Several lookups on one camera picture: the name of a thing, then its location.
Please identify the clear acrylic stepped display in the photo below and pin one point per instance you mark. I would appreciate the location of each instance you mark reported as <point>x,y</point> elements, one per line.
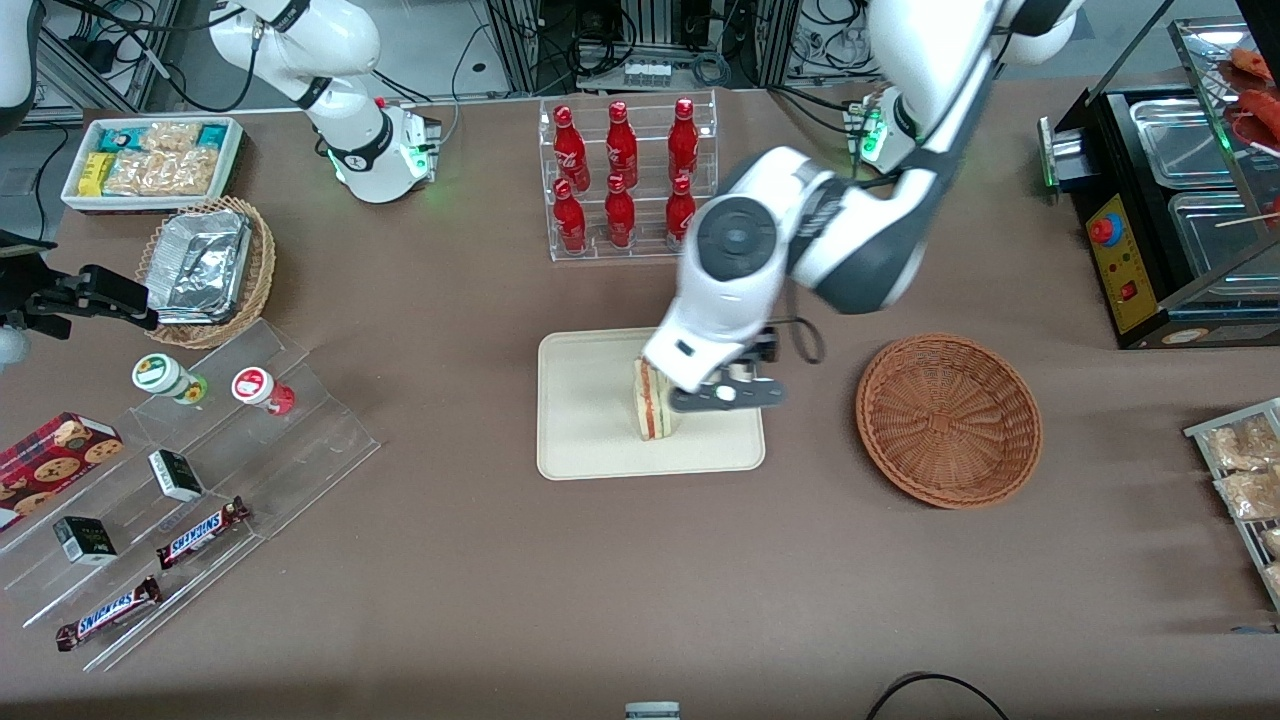
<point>320,440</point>

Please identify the small grey device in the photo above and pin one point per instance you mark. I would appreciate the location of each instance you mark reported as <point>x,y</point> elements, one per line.
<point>652,711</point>

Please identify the aluminium frame equipment rack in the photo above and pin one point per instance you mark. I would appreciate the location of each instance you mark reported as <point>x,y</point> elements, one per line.
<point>640,30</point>

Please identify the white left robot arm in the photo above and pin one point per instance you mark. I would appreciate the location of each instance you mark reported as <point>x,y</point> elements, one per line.
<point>860,240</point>

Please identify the red lid white cup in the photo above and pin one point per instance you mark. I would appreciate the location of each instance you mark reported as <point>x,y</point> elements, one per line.
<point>255,385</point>

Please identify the tray of packaged snacks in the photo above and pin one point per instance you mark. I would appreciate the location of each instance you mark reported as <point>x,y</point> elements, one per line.
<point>1200,430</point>

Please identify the oval light wicker basket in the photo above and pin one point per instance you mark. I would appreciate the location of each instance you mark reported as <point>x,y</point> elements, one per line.
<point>258,270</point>

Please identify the teal snack packet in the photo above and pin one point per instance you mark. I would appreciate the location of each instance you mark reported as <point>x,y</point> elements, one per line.
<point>213,134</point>
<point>122,138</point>

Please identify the round brown wicker basket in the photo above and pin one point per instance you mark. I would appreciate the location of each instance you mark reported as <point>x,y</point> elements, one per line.
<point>950,420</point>

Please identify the white rectangular snack bin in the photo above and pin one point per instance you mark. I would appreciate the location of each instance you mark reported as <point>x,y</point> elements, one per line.
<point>75,200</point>

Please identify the red cola bottle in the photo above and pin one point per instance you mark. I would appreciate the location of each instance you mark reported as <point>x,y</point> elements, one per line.
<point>570,150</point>
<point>621,148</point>
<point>678,212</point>
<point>683,142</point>
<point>620,218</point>
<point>570,222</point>

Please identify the cream rectangular plastic tray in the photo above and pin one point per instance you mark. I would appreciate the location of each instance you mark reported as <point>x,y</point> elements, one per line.
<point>590,420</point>

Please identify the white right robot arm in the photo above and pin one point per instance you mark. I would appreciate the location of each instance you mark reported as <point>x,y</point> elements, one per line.
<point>350,60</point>

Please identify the yellow snack packet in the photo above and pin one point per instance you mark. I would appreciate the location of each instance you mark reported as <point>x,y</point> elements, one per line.
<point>96,173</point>

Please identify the triangular sandwich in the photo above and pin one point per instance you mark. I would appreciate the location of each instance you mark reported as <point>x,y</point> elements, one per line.
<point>652,410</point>

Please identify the small black carton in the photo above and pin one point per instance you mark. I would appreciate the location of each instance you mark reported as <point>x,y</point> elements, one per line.
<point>177,475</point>
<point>86,540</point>

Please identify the clear bag of nuts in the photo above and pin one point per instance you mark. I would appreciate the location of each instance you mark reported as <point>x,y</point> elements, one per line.
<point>165,173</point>
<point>170,137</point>

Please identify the red plaid cookie box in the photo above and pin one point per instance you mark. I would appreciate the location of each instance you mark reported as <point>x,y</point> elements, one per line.
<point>50,460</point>

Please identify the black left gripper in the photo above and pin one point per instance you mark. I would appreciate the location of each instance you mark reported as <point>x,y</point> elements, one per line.
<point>771,349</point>

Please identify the clear acrylic bottle rack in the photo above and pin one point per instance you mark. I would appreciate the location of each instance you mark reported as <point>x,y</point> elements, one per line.
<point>645,255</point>

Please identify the white power strip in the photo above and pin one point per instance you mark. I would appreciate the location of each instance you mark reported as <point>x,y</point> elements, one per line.
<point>646,72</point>

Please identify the stainless steel food pan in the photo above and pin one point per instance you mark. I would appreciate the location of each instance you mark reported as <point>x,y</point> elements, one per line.
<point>1180,140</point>
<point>1215,235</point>

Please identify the green lid white cup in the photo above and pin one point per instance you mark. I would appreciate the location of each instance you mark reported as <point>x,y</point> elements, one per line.
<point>158,373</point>

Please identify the Snickers chocolate bar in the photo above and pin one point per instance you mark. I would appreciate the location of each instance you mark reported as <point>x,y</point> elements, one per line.
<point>105,613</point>
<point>200,532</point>

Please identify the clear bag of pastries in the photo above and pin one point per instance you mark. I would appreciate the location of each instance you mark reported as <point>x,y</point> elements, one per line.
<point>1240,445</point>
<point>1250,495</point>
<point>1272,542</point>

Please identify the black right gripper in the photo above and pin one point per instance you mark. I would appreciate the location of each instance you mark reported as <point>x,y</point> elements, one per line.
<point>42,297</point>

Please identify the black hot food display case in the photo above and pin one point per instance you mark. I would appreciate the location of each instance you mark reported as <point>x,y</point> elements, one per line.
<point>1120,260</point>

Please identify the silver foil container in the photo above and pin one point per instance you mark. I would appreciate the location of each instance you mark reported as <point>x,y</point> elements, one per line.
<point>200,265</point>

